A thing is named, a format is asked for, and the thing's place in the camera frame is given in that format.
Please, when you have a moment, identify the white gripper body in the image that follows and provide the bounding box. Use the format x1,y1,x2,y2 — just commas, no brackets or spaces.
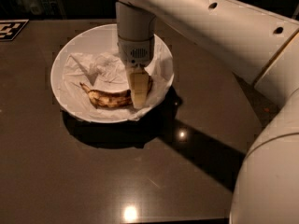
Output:
118,36,155,67

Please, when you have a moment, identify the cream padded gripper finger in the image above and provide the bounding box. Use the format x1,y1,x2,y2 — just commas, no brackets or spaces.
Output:
126,66,150,109

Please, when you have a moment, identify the brown spotted banana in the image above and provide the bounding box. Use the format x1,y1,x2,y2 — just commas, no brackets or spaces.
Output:
79,75,153,109

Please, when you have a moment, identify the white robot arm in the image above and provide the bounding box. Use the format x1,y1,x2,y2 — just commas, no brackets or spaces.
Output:
117,0,299,224

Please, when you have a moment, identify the white bowl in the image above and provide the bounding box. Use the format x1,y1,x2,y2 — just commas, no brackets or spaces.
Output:
50,23,176,124

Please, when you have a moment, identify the white paper towel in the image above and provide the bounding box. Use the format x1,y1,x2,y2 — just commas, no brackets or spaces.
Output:
62,31,174,122

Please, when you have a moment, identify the white milk jug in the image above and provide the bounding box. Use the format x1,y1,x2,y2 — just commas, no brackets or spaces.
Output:
29,0,44,15
17,0,30,13

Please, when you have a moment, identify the black white fiducial marker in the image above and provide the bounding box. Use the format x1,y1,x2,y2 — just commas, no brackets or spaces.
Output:
0,20,28,41

